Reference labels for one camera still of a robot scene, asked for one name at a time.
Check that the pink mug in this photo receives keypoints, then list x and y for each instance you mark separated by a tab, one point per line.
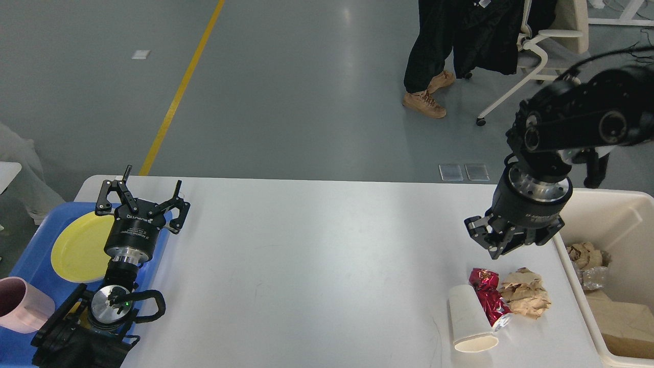
24	308

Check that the black jacket on chair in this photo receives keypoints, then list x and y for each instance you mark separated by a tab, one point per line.
486	37

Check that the small crumpled brown paper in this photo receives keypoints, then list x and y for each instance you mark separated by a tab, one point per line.
525	294

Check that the white plastic bin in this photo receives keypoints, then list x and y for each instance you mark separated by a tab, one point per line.
621	223

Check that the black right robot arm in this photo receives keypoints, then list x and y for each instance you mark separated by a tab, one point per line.
562	125

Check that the white side table left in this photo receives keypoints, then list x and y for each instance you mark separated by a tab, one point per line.
9	171

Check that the floor outlet plates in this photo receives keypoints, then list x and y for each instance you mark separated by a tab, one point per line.
467	172

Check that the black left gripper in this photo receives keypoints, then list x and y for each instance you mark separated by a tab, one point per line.
134	236

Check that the person in white trousers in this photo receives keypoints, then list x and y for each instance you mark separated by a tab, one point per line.
29	186

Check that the person in black trousers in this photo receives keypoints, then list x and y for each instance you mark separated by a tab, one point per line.
425	70

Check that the white paper cup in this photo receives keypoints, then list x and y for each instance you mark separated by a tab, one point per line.
471	330

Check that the white desk leg background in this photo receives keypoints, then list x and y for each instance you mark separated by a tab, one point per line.
628	14

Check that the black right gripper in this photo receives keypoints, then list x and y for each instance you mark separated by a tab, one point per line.
524	211

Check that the red snack wrapper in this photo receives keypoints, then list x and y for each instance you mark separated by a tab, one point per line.
485	282

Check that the white office chair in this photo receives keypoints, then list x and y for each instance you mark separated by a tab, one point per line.
545	55

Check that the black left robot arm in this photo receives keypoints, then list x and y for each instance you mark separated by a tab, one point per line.
91	328

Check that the yellow plastic plate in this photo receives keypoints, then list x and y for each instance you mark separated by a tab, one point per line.
78	254

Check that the blue plastic tray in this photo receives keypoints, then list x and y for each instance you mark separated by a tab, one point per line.
35	267

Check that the aluminium foil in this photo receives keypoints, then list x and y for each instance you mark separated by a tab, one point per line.
597	277

